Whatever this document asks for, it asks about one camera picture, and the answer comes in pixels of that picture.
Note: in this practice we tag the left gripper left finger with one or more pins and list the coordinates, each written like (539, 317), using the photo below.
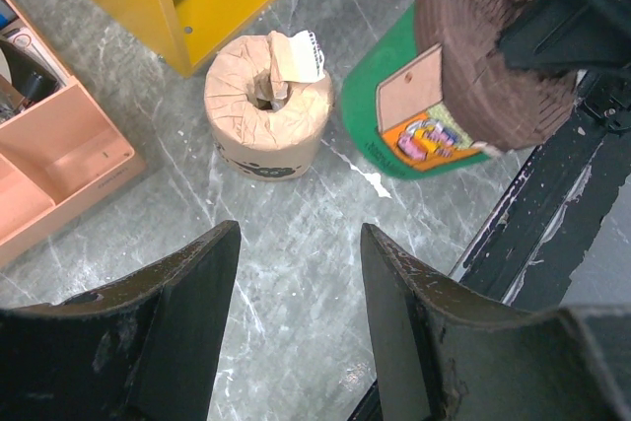
(143, 347)

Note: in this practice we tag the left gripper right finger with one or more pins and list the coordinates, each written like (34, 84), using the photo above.
(445, 352)

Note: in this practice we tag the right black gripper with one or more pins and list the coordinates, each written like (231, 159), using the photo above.
(565, 35)

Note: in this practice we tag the brown green paper roll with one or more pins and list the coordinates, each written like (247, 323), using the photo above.
(434, 94)

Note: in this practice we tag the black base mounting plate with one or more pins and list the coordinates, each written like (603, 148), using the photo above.
(541, 229)

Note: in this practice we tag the orange plastic file organizer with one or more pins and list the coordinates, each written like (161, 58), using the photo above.
(59, 157)

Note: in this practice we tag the beige wrapped paper roll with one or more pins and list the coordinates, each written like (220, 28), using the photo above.
(268, 99)

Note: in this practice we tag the items in file organizer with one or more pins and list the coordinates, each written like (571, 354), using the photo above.
(28, 73)

